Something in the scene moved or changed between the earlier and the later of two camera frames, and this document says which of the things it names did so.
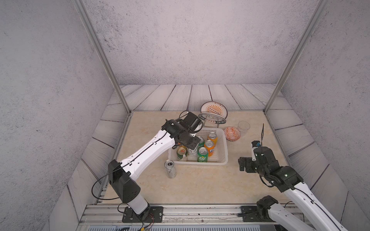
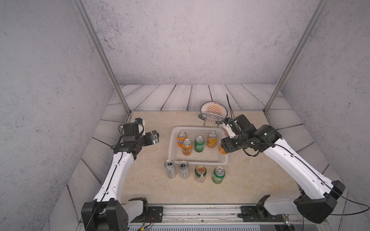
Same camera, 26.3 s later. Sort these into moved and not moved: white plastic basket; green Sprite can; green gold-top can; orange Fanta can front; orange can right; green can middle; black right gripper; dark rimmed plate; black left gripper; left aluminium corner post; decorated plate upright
Moved: green gold-top can; black left gripper; black right gripper; green Sprite can; orange Fanta can front
Not moved: green can middle; dark rimmed plate; left aluminium corner post; white plastic basket; orange can right; decorated plate upright
